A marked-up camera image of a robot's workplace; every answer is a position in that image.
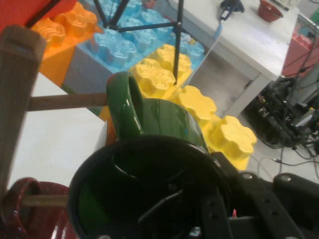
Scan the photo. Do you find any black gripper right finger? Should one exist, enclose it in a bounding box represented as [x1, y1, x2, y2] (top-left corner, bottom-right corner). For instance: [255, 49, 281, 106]
[211, 151, 319, 239]

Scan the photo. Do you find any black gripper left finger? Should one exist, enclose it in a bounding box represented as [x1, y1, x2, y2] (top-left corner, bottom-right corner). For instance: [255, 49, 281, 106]
[138, 190, 234, 239]

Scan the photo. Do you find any green ceramic mug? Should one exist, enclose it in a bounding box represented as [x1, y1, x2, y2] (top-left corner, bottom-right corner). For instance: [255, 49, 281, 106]
[68, 71, 233, 239]

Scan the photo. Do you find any large yellow studded block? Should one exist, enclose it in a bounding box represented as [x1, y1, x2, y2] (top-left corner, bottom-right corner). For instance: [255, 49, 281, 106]
[98, 43, 258, 172]

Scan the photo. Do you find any pink toy block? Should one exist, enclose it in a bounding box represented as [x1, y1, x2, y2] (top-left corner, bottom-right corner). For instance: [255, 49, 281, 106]
[281, 31, 319, 78]

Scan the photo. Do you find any white background table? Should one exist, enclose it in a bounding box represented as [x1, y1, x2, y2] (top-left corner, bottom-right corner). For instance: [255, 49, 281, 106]
[171, 0, 300, 118]

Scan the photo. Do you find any red ceramic mug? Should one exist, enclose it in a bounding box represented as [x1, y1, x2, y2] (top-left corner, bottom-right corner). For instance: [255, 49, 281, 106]
[0, 177, 77, 239]

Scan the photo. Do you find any brown bowl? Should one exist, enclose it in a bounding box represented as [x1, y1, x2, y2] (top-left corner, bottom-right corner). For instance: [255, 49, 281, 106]
[257, 0, 284, 24]

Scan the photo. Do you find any light blue studded block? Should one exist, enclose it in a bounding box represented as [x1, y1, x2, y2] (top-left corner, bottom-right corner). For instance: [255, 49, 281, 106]
[80, 0, 206, 73]

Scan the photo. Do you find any grey toy block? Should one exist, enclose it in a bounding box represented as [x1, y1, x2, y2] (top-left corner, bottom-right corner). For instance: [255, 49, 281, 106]
[63, 43, 116, 87]

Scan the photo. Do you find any orange studded toy block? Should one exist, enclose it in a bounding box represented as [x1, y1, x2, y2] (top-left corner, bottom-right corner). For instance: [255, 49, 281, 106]
[29, 1, 104, 88]

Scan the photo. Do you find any brown wooden mug tree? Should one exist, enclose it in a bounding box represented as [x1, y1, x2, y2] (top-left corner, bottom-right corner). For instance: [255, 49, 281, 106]
[0, 24, 108, 208]

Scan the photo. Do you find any large red studded block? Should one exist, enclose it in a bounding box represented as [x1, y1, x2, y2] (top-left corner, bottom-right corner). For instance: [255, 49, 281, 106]
[0, 0, 78, 27]

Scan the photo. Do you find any floor cable and electronics bundle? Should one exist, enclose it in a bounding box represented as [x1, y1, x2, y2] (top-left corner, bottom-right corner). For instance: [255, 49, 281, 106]
[256, 74, 319, 175]

